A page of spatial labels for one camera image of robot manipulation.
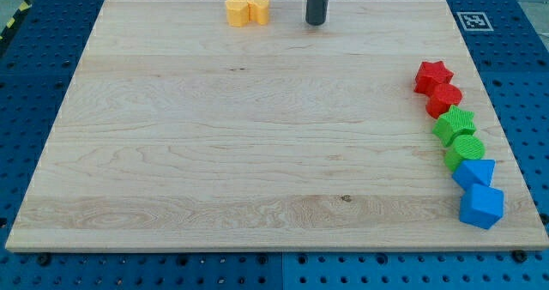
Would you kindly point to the black yellow hazard tape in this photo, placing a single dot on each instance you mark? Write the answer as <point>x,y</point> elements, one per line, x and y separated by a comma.
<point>15,19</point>

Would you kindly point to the yellow heart block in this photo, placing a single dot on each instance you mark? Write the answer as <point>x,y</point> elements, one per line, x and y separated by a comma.
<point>259,11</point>

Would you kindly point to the green star block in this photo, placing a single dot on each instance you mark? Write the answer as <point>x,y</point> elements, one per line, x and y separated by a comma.
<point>453,123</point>

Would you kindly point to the red cylinder block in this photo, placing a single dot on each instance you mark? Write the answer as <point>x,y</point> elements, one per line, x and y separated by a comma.
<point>442,98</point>

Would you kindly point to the red star block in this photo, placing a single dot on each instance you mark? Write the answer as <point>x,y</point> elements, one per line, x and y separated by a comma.
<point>430,75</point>

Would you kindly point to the blue cube block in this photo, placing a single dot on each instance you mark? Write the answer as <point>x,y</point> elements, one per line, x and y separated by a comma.
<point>481,206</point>

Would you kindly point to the light wooden board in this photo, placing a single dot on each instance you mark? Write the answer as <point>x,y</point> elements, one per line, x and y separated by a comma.
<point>180,133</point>

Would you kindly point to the green cylinder block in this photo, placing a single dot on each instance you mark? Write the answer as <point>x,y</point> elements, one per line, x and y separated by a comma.
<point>465,147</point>

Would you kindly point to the yellow hexagon block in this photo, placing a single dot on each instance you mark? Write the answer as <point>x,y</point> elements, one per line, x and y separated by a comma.
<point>237,12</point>

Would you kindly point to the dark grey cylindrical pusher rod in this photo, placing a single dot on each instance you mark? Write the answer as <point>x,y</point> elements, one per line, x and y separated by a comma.
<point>316,12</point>

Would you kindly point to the white fiducial marker tag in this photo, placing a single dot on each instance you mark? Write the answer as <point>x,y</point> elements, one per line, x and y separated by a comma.
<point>474,21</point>

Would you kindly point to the blue triangle block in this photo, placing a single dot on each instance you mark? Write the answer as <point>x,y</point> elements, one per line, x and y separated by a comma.
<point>471,172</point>

